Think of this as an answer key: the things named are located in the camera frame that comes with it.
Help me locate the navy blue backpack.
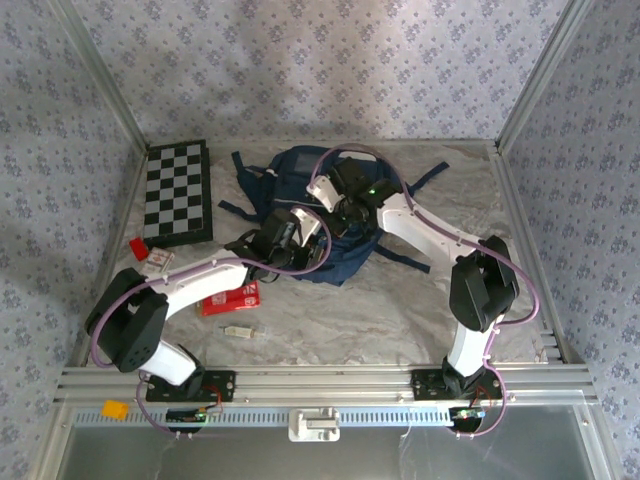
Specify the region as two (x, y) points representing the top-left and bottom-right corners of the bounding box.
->
(218, 144), (448, 287)

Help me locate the red pencil pouch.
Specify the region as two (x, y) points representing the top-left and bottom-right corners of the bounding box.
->
(201, 280), (262, 318)

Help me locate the playing card pack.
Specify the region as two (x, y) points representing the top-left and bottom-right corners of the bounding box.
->
(144, 247), (176, 275)

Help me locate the small item in clear wrapper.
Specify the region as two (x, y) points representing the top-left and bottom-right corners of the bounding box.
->
(215, 323), (271, 344)

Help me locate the black and grey chessboard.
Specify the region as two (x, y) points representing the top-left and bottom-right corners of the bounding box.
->
(142, 139), (214, 249)

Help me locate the grey metal panel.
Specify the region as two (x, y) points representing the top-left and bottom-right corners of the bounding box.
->
(49, 427), (609, 480)

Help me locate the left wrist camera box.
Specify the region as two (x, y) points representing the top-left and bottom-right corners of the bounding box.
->
(263, 207), (322, 246)

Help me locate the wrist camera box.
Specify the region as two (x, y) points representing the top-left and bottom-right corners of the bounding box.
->
(263, 207), (322, 246)
(306, 156), (372, 214)

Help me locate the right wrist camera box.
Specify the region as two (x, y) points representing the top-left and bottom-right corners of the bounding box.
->
(306, 156), (372, 214)

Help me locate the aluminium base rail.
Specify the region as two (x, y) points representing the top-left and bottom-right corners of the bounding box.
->
(53, 363), (599, 405)

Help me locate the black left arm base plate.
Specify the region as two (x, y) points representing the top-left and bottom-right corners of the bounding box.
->
(144, 369), (237, 404)

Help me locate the grey slotted cable duct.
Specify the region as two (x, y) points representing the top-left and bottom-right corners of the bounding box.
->
(73, 405), (589, 429)

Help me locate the aluminium table side rail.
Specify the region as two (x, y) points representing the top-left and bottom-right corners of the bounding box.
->
(492, 142), (569, 365)
(69, 144), (151, 369)

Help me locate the white latch bracket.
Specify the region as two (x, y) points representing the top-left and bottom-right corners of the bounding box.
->
(288, 407), (342, 444)

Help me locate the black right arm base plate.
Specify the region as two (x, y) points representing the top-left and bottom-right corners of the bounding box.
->
(410, 368), (501, 401)

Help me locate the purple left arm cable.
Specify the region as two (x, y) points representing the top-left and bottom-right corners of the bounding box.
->
(88, 213), (334, 441)

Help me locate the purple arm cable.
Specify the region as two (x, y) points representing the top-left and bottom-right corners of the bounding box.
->
(88, 213), (334, 441)
(309, 143), (542, 441)

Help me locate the aluminium frame post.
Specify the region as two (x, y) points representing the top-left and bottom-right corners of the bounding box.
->
(47, 0), (151, 151)
(494, 0), (601, 151)

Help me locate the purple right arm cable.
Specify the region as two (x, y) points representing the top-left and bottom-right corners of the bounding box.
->
(309, 143), (542, 441)

